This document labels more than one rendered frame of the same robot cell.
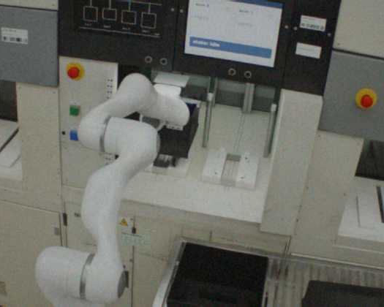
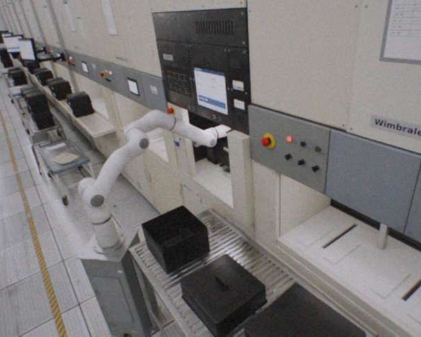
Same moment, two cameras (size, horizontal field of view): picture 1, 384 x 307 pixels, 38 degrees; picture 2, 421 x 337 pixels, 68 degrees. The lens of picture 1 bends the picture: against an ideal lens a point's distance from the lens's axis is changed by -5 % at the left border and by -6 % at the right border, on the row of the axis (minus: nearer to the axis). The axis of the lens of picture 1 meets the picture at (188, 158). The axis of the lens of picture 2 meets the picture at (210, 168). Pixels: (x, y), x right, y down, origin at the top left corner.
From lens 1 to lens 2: 1.49 m
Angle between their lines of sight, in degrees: 44
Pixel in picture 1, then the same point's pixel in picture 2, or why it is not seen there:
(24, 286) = not seen: hidden behind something
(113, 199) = (113, 163)
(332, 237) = (274, 239)
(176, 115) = (196, 138)
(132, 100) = (145, 121)
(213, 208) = (227, 198)
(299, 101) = (232, 137)
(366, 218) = (310, 238)
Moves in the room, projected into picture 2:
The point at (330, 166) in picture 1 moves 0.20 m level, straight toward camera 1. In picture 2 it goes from (262, 186) to (227, 199)
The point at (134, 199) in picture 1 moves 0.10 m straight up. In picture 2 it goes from (198, 182) to (197, 170)
